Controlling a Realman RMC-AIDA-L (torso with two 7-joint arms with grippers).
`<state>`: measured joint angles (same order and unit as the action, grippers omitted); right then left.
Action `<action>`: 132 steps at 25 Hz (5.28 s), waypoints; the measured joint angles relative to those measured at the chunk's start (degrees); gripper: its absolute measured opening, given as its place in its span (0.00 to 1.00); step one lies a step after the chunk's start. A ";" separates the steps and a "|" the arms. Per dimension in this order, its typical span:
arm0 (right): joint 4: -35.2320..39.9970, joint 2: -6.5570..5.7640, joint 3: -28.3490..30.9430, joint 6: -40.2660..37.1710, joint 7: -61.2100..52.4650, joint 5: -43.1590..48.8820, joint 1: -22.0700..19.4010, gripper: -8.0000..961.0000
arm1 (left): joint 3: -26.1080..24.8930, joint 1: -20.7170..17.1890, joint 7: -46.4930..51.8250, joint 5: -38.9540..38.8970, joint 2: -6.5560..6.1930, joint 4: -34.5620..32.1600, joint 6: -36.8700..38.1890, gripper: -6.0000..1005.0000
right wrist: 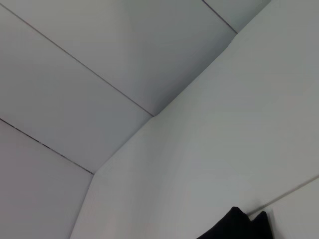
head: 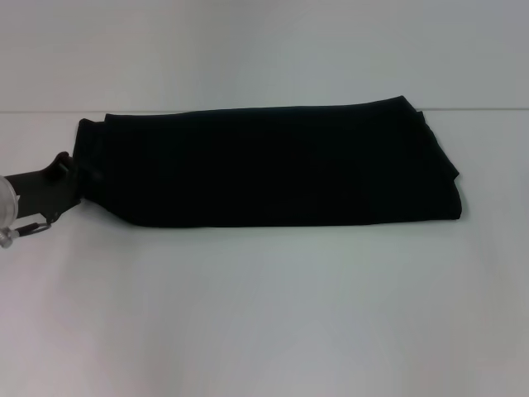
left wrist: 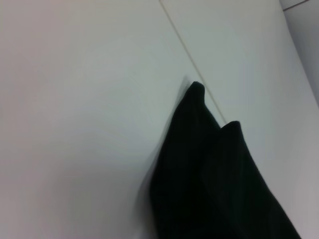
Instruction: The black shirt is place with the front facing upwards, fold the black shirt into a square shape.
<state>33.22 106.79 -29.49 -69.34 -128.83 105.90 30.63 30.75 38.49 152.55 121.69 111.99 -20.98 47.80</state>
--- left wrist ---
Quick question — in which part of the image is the black shirt with FREE print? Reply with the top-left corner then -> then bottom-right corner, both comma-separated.
149,81 -> 304,239

